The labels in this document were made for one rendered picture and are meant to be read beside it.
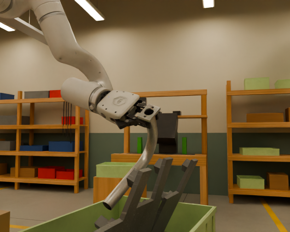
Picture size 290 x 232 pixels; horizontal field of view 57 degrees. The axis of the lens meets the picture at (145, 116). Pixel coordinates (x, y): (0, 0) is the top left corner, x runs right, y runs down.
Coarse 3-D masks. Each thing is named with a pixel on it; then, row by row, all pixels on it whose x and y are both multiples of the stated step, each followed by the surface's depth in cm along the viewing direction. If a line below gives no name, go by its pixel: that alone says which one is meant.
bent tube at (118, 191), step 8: (144, 112) 72; (152, 112) 73; (144, 120) 71; (152, 120) 72; (152, 128) 74; (152, 136) 76; (152, 144) 77; (144, 152) 78; (152, 152) 78; (144, 160) 77; (136, 168) 75; (120, 184) 71; (112, 192) 69; (120, 192) 70; (104, 200) 68; (112, 200) 68; (112, 208) 68
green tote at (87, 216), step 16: (96, 208) 99; (176, 208) 101; (192, 208) 98; (208, 208) 96; (48, 224) 79; (64, 224) 84; (80, 224) 91; (176, 224) 101; (192, 224) 98; (208, 224) 86
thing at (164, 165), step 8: (160, 160) 74; (168, 160) 73; (160, 168) 72; (168, 168) 75; (160, 176) 72; (160, 184) 73; (152, 192) 73; (160, 192) 75; (152, 200) 72; (160, 200) 77; (136, 208) 65; (144, 208) 69; (152, 208) 74; (136, 216) 66; (144, 216) 70; (152, 216) 75; (136, 224) 68; (144, 224) 72; (152, 224) 77
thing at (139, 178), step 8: (144, 168) 59; (128, 176) 58; (136, 176) 57; (144, 176) 58; (128, 184) 60; (136, 184) 57; (144, 184) 60; (136, 192) 58; (128, 200) 57; (136, 200) 59; (128, 208) 57; (120, 216) 58; (128, 216) 59; (112, 224) 55; (120, 224) 57; (128, 224) 61
